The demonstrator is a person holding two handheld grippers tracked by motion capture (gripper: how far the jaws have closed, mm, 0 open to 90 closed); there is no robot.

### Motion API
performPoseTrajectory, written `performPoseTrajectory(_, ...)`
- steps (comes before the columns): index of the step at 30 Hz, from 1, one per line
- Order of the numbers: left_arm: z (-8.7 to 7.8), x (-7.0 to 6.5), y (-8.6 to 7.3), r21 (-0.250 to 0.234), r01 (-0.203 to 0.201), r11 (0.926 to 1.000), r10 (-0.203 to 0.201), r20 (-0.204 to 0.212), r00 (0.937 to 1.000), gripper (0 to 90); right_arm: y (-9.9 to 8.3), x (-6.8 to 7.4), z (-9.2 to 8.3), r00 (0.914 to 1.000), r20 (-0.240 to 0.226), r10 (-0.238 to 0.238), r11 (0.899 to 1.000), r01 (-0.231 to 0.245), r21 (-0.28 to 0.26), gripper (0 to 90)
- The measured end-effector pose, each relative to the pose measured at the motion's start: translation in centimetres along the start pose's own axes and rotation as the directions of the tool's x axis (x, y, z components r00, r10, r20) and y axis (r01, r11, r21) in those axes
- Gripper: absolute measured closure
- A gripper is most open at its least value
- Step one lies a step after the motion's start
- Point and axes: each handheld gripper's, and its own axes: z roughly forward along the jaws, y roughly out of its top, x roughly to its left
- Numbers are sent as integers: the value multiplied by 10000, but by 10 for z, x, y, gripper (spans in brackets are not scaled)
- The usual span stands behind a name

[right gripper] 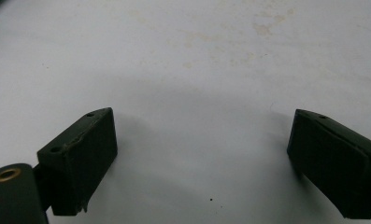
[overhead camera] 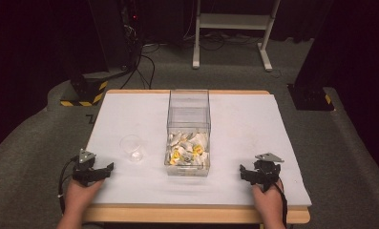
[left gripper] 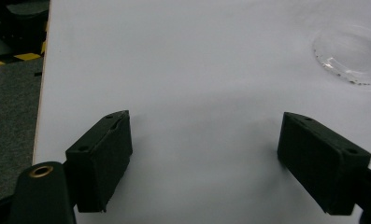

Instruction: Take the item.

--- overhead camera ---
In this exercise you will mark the pile of white yellow packets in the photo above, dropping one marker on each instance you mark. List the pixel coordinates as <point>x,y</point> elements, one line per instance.
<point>187,149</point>

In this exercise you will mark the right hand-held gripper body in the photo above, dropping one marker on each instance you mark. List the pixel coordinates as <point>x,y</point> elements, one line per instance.
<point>266,171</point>

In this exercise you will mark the wooden table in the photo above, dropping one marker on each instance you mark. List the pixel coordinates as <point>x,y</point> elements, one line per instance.
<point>184,214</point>

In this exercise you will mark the black yellow striped stand base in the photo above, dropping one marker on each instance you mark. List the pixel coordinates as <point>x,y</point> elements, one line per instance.
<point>88,92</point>

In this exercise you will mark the person's left hand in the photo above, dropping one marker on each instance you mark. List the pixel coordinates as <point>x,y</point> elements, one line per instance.
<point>80,197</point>

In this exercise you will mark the clear plastic box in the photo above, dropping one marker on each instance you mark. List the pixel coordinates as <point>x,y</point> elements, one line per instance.
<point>188,111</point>

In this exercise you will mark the clear plastic cup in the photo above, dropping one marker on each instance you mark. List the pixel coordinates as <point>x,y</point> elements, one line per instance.
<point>132,148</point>

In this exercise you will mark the white table mat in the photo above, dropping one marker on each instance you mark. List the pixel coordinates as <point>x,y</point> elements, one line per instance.
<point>241,133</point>

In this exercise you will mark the dark equipment tower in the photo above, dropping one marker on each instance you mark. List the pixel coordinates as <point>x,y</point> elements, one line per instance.
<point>114,31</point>

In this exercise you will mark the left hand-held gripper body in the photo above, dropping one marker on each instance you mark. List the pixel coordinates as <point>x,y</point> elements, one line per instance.
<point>86,171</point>

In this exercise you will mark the white metal stand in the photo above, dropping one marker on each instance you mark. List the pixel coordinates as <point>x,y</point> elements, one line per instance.
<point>233,21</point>

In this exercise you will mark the person's right hand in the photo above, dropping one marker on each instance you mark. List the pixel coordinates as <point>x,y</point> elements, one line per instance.
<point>268,203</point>

